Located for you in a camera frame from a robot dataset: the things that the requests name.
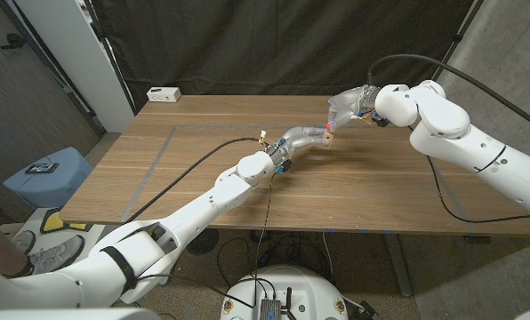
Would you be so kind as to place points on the white power strip box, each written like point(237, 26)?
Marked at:
point(163, 94)

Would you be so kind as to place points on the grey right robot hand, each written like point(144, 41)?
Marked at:
point(351, 104)

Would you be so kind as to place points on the black backdrop stand pole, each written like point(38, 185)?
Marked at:
point(110, 55)
point(456, 39)

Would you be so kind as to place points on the grey electronics box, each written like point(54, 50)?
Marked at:
point(269, 309)

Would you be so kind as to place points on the round black floor fan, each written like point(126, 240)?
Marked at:
point(207, 242)

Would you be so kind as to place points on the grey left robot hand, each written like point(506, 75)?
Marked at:
point(298, 138)

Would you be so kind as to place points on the black smartphone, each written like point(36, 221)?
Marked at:
point(42, 168)

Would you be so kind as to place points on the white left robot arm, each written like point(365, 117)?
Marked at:
point(225, 200)

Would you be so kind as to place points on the small wooden block with holes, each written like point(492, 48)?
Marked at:
point(329, 138)

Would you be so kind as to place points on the black backdrop curtain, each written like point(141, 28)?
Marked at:
point(269, 44)

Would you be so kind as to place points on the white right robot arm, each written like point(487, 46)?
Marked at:
point(469, 138)

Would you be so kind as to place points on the white pillar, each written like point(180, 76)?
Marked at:
point(82, 58)

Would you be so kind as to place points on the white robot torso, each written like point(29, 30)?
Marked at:
point(309, 289)

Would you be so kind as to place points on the grey table leg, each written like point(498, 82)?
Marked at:
point(400, 271)

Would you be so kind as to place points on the blue plastic stool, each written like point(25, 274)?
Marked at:
point(56, 189)

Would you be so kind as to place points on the grey black sneaker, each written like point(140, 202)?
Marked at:
point(22, 242)
point(56, 255)

